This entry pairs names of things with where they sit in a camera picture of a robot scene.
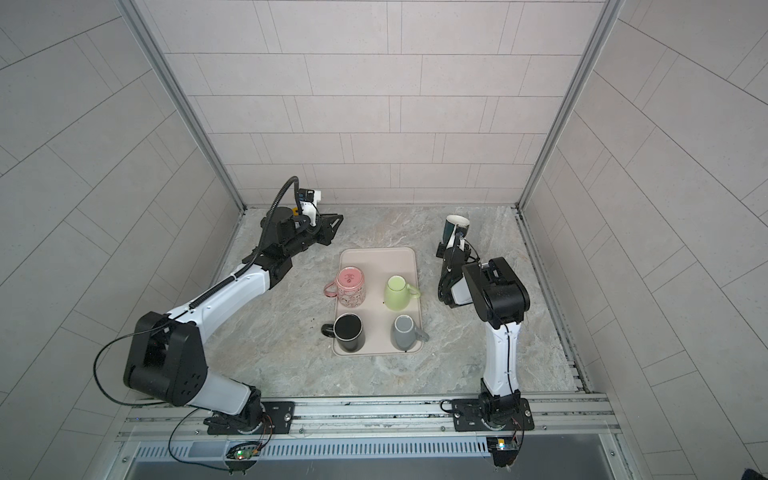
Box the right controller circuit board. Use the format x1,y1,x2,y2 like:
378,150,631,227
486,437,522,468

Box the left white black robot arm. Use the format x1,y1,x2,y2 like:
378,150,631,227
123,207,343,434

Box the dark green mug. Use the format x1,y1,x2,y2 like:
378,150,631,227
442,214,470,244

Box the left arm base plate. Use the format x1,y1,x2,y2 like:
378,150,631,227
203,400,295,435

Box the aluminium mounting rail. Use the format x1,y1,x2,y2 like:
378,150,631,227
116,392,622,441

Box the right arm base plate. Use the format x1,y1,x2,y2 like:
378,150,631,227
447,398,535,432

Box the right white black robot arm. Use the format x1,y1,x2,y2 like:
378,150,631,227
436,240,534,432

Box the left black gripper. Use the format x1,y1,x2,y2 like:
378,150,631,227
280,213,344,261

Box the beige rectangular tray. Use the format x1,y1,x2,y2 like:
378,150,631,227
332,247,424,357

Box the pink mug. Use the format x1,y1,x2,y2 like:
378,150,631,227
323,266,366,309

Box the light green mug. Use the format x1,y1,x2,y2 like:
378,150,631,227
384,275,421,311

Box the grey mug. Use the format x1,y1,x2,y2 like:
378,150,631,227
391,315,430,352

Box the black mug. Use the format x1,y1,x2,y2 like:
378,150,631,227
321,313,365,353

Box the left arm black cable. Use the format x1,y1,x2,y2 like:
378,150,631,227
92,175,301,473

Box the left controller circuit board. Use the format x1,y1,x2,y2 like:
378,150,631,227
224,441,265,475

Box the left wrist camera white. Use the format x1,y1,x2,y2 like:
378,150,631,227
298,188,322,227

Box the controller circuit board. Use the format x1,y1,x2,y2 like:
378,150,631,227
486,437,522,468
224,441,265,475

